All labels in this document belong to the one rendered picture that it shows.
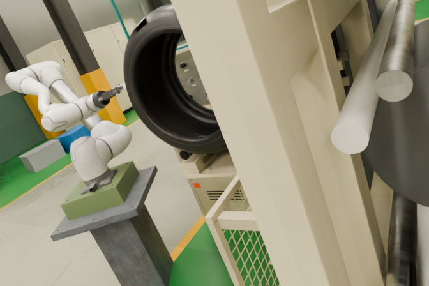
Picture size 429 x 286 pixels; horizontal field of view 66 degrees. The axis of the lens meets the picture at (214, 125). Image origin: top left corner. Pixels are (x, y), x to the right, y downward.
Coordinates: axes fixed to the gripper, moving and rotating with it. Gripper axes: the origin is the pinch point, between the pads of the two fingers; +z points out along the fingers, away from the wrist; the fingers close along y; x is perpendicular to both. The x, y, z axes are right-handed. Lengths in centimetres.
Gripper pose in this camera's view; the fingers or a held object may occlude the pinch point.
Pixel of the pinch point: (124, 86)
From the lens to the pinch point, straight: 158.4
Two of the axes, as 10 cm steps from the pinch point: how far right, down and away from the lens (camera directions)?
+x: 4.6, 8.6, 2.1
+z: 7.5, -2.6, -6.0
